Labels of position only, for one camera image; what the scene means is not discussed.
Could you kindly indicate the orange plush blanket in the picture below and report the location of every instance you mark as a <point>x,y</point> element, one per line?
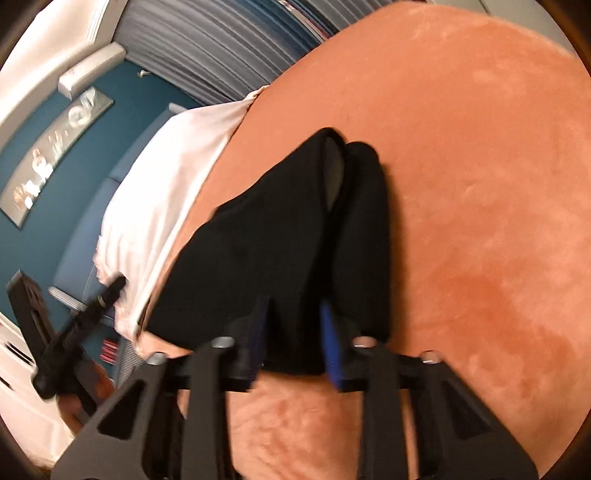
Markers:
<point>461,184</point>

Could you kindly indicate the blue padded headboard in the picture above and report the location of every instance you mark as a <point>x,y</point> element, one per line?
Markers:
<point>92,230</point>

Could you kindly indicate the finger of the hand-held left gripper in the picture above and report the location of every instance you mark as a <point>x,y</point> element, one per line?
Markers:
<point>74,337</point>

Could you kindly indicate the white panelled door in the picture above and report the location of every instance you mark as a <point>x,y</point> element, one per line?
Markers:
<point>23,397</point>

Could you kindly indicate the white air conditioner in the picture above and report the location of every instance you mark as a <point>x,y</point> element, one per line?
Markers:
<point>92,67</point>

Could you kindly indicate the silver wall picture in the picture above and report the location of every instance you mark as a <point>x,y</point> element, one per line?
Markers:
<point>51,152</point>

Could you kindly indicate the black pants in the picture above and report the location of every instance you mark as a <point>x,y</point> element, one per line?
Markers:
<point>258,240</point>

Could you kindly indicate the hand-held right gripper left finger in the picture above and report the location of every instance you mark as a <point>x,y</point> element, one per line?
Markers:
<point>251,350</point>

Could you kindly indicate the white blanket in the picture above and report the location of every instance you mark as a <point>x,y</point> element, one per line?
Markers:
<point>161,194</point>

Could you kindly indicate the blue curtain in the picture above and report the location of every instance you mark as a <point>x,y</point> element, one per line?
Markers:
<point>295,25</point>

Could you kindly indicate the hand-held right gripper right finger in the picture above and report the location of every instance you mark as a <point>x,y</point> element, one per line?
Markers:
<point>333,355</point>

